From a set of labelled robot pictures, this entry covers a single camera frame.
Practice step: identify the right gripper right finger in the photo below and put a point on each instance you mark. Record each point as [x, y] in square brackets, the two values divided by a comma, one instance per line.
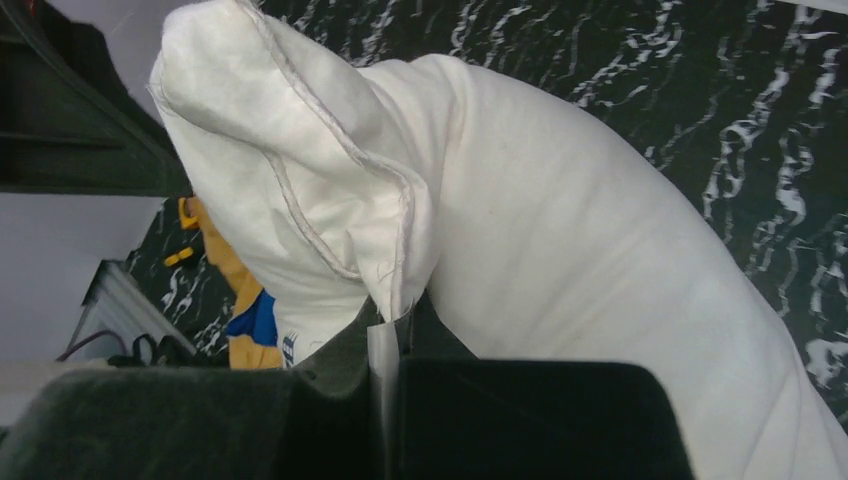
[461, 417]

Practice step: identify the aluminium frame rail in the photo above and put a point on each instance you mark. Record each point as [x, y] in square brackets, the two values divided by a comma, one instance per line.
[115, 313]

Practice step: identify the yellow tape measure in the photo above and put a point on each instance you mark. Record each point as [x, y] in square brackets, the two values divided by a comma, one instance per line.
[188, 219]

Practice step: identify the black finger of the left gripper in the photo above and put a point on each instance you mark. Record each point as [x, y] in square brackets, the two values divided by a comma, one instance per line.
[68, 123]

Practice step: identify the white pillow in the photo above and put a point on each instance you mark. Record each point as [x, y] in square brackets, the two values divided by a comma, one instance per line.
[538, 232]

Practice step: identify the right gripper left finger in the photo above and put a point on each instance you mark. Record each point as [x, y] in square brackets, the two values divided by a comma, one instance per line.
[307, 422]

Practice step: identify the yellow black screwdriver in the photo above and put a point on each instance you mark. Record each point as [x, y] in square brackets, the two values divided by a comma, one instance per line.
[179, 257]

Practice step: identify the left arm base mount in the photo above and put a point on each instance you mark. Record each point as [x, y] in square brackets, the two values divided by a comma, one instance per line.
[168, 352]

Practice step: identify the yellow and blue pillowcase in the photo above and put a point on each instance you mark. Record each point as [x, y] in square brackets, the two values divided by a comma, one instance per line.
[252, 331]

